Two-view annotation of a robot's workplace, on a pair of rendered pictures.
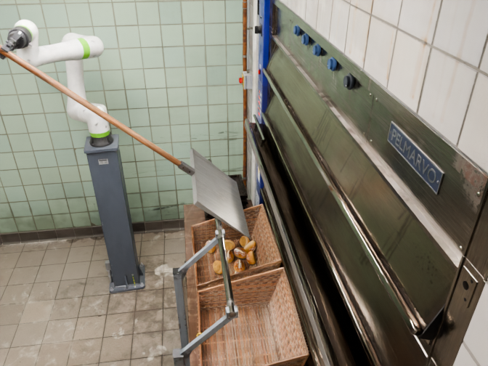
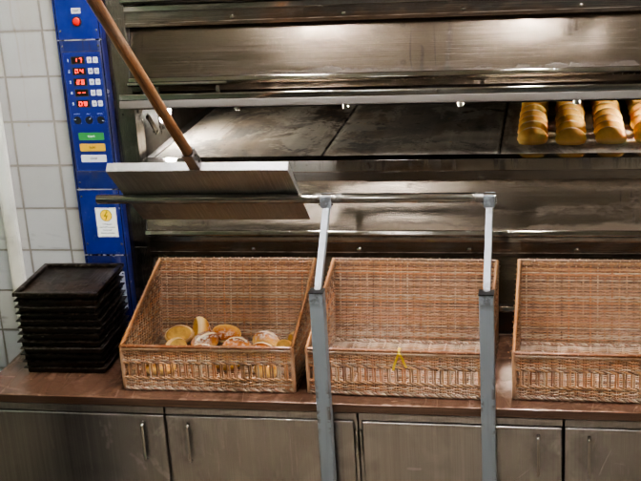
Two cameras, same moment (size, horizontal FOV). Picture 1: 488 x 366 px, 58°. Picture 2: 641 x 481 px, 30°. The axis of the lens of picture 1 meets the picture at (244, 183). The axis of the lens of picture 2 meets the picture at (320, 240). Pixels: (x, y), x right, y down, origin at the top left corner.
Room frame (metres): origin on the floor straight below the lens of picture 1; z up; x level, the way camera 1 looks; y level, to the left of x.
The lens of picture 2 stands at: (0.53, 3.33, 2.17)
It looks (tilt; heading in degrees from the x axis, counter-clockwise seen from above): 19 degrees down; 290
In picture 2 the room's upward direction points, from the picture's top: 4 degrees counter-clockwise
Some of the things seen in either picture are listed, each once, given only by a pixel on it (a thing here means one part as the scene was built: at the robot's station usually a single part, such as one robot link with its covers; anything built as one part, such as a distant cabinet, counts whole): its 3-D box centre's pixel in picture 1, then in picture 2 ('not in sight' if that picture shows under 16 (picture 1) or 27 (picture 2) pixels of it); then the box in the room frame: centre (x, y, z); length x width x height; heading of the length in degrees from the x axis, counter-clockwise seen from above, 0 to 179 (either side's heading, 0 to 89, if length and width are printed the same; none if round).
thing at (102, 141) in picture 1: (101, 133); not in sight; (2.60, 0.93, 1.23); 0.26 x 0.15 x 0.06; 12
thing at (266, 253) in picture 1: (232, 250); (223, 321); (2.04, 0.07, 0.72); 0.56 x 0.49 x 0.28; 9
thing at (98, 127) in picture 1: (96, 119); not in sight; (2.55, 0.93, 1.36); 0.16 x 0.13 x 0.19; 60
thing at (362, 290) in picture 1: (313, 181); (403, 47); (1.50, -0.28, 1.54); 1.79 x 0.11 x 0.19; 8
